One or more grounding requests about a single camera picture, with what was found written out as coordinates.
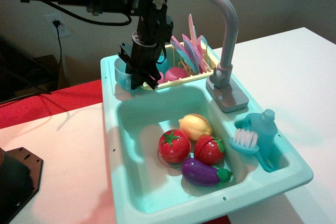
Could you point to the lavender toy plate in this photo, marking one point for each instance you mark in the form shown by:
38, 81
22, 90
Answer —
182, 52

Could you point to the white wall outlet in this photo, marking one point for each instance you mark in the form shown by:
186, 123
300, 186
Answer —
57, 24

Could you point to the pink toy plate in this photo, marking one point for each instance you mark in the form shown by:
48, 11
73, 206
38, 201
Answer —
202, 51

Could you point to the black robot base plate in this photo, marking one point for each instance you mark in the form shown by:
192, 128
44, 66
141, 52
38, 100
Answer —
21, 172

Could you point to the teal dish brush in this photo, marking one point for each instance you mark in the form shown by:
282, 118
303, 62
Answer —
246, 142

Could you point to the grey toy faucet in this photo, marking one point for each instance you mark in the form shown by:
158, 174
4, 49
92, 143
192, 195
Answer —
224, 90

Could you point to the translucent blue plastic cup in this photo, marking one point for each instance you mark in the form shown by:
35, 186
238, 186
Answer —
123, 79

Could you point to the magenta toy bowl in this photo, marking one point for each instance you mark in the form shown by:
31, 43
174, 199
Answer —
175, 73

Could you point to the peach toy knife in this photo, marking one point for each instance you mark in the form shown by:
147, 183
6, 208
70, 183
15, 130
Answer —
193, 36

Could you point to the red toy tomato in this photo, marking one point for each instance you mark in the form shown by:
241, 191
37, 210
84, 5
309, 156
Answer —
174, 146

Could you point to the teal toy sink unit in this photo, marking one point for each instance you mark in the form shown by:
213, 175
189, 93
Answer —
147, 189

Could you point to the red toy strawberry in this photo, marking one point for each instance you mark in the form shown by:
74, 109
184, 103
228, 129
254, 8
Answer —
209, 150

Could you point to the purple toy eggplant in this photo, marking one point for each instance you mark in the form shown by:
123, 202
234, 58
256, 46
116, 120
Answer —
199, 174

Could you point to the yellow toy lemon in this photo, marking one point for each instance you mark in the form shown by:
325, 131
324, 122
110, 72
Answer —
193, 126

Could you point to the small blue toy cup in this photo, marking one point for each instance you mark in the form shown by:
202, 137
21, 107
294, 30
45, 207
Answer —
162, 64

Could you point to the light pink toy cup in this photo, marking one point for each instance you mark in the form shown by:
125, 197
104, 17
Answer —
162, 78

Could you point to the yellow dish rack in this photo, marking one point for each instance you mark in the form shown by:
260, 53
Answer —
175, 60

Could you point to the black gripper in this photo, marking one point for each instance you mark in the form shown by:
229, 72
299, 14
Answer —
148, 42

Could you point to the red cloth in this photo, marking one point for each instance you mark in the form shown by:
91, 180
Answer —
59, 101

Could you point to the teal soap bottle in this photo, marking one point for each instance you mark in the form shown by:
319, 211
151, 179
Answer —
264, 125

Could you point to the brown cardboard box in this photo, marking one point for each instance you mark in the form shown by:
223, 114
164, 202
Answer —
41, 75

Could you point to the blue toy plate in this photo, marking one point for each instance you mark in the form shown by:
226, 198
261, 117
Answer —
195, 58

